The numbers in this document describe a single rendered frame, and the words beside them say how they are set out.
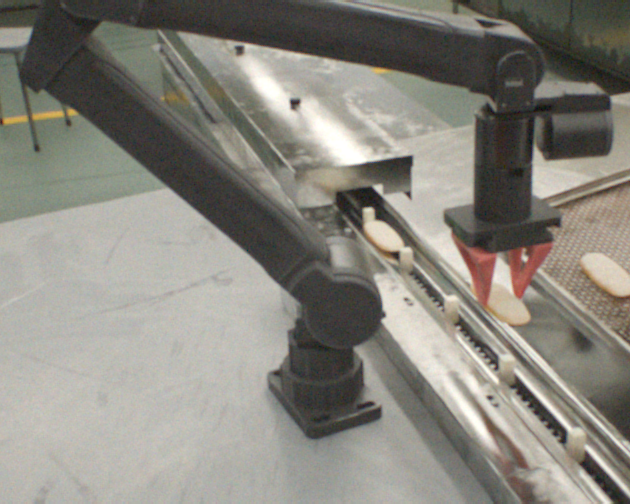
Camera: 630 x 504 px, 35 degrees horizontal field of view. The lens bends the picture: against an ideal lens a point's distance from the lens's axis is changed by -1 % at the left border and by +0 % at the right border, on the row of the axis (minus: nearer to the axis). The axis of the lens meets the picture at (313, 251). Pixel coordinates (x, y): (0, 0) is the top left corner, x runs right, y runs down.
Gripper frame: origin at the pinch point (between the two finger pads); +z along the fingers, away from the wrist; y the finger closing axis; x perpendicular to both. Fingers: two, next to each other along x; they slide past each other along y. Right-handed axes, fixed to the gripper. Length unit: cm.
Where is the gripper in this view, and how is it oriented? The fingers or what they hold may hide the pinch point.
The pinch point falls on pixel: (500, 293)
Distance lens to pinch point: 106.3
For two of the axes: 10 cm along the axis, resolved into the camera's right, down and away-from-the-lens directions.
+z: 0.6, 9.0, 4.3
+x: -3.0, -4.0, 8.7
